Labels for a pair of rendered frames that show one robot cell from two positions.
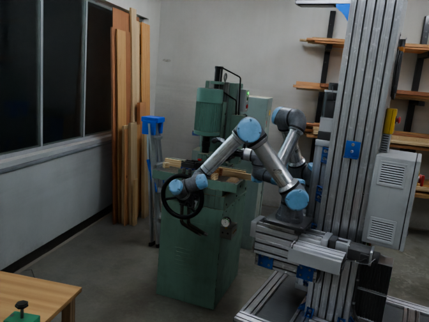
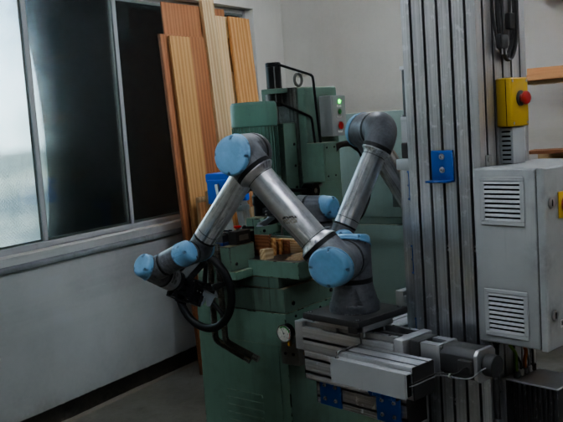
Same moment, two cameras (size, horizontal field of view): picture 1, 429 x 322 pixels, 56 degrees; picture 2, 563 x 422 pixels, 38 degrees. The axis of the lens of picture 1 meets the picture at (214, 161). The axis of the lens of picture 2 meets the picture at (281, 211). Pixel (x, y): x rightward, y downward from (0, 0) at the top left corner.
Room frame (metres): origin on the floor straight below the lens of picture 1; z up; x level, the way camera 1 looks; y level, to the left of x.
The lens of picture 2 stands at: (-0.18, -1.08, 1.38)
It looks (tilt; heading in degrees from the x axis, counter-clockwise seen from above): 6 degrees down; 20
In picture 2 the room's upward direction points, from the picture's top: 4 degrees counter-clockwise
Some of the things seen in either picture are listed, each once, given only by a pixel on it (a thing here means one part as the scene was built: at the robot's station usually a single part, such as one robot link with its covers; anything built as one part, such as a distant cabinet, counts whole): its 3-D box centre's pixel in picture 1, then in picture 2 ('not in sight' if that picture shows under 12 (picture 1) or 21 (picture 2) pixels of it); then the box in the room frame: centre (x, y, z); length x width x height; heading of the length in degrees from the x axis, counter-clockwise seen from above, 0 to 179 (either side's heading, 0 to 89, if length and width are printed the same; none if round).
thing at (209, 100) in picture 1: (208, 112); (255, 143); (2.68, 0.07, 1.32); 0.18 x 0.18 x 0.31
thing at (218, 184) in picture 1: (196, 179); (245, 263); (2.58, 0.11, 0.87); 0.61 x 0.30 x 0.06; 71
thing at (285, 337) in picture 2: (226, 223); (286, 335); (2.40, -0.11, 0.65); 0.06 x 0.04 x 0.08; 71
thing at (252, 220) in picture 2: (205, 158); (265, 226); (2.70, 0.06, 0.99); 0.14 x 0.07 x 0.09; 161
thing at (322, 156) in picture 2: (237, 125); (322, 162); (2.84, -0.14, 1.23); 0.09 x 0.08 x 0.15; 161
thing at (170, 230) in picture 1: (202, 239); (291, 378); (2.80, 0.03, 0.36); 0.58 x 0.45 x 0.71; 161
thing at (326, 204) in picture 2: (260, 157); (321, 208); (2.38, -0.27, 1.10); 0.11 x 0.08 x 0.09; 71
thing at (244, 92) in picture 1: (242, 100); (333, 115); (2.94, -0.17, 1.40); 0.10 x 0.06 x 0.16; 161
